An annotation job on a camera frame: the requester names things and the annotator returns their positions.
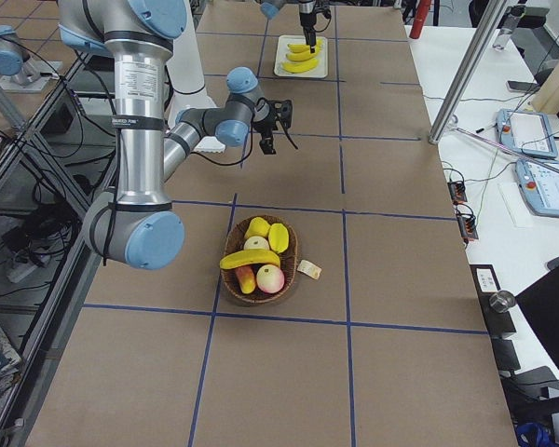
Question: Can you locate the white bear tray plate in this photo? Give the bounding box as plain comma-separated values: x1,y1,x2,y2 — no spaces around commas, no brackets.
274,34,329,79

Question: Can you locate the orange yellow mango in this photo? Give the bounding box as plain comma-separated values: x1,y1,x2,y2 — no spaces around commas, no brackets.
235,265,256,295

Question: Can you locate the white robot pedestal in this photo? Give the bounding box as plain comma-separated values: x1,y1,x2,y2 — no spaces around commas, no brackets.
162,1,216,128

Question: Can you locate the paper price tag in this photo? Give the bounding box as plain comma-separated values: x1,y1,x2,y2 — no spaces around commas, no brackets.
297,259,322,279

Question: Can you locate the woven brown basket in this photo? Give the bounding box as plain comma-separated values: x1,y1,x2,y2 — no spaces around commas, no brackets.
219,215,299,305

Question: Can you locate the yellow banana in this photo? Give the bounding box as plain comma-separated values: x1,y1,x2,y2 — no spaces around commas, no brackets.
219,249,280,270
280,59,319,75
287,39,323,54
285,51,320,62

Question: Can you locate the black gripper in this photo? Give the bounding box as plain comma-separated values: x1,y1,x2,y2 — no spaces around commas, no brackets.
298,0,317,54
252,100,278,155

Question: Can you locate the teach pendant tablet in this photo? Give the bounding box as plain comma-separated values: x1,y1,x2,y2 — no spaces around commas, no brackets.
515,160,559,218
496,109,558,159

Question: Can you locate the yellow lemon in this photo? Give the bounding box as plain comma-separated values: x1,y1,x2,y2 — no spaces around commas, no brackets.
244,216,270,239

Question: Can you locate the red green apple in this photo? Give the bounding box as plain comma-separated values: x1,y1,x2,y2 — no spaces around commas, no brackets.
243,236,270,251
256,264,285,294

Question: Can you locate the red cylinder bottle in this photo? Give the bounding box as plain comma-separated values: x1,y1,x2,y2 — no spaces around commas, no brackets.
409,0,432,39

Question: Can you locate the lower teach pendant tablet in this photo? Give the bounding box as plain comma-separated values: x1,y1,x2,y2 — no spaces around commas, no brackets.
515,160,559,218

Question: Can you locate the aluminium frame post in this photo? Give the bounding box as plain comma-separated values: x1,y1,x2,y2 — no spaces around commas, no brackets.
429,0,507,144

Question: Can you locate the black computer mouse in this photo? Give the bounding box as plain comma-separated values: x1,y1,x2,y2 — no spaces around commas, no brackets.
546,256,559,271

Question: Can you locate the yellow starfruit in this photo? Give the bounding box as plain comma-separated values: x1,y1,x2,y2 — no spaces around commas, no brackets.
267,223,290,253

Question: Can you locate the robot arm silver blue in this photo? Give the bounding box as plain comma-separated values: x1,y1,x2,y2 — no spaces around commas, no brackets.
0,1,205,97
58,1,279,270

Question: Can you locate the upper teach pendant tablet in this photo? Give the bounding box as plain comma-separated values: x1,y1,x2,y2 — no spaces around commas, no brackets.
496,109,558,159

